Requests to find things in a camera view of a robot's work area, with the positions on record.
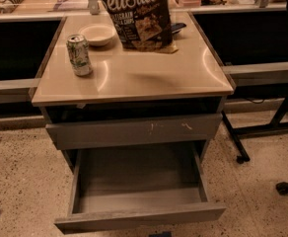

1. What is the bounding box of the green white soda can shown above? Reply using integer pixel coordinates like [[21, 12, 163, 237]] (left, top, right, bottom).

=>
[[66, 35, 93, 76]]

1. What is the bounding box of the brown sea salt chip bag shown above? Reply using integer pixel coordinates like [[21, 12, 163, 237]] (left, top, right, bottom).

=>
[[101, 0, 178, 53]]

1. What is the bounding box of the black table leg with caster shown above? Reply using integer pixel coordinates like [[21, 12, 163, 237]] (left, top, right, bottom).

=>
[[222, 112, 251, 164]]

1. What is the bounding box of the black chair base caster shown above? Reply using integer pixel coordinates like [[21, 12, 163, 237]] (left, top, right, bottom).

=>
[[275, 182, 288, 196]]

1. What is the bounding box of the white ceramic bowl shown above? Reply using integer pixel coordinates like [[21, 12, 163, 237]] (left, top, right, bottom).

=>
[[79, 24, 116, 46]]

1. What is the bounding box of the open grey middle drawer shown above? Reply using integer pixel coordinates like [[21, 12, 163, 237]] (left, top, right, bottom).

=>
[[55, 142, 226, 234]]

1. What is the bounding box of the closed grey top drawer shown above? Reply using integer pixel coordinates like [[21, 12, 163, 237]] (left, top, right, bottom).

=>
[[46, 114, 222, 150]]

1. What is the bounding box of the grey drawer cabinet with counter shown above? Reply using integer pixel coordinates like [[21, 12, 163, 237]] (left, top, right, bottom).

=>
[[32, 12, 234, 166]]

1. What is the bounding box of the black coiled tool on bench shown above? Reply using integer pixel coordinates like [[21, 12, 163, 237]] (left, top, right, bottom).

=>
[[0, 0, 24, 14]]

